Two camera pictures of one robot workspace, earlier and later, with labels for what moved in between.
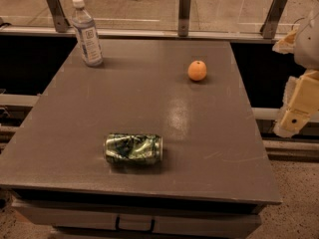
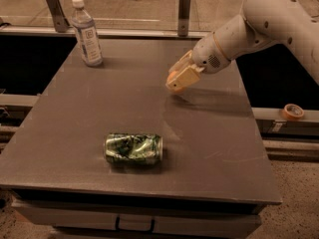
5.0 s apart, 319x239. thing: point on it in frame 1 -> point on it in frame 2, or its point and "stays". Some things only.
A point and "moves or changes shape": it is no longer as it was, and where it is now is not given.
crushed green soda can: x=133 y=148 stays
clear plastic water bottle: x=88 y=35 stays
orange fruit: x=196 y=70 moves or changes shape
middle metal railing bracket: x=184 y=2 stays
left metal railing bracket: x=61 y=23 stays
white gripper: x=309 y=44 -> x=207 y=55
